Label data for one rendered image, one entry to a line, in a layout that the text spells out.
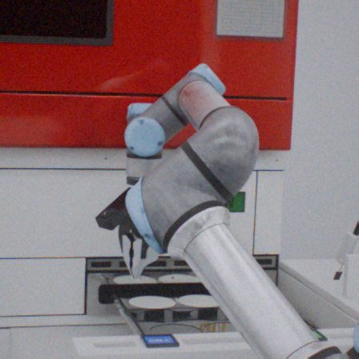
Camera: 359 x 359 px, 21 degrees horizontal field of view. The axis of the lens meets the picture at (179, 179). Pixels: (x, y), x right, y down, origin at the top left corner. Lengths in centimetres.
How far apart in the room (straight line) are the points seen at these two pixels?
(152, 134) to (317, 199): 211
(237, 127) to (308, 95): 233
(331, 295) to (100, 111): 61
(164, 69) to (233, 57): 16
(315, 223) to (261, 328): 254
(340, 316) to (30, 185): 72
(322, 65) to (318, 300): 193
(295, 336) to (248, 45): 91
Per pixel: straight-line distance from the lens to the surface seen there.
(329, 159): 393
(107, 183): 217
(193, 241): 149
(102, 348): 162
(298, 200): 391
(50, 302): 221
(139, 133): 189
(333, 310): 201
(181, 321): 200
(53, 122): 209
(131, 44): 211
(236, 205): 225
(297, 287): 219
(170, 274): 223
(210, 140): 152
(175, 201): 151
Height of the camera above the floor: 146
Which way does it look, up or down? 8 degrees down
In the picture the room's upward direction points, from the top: 2 degrees clockwise
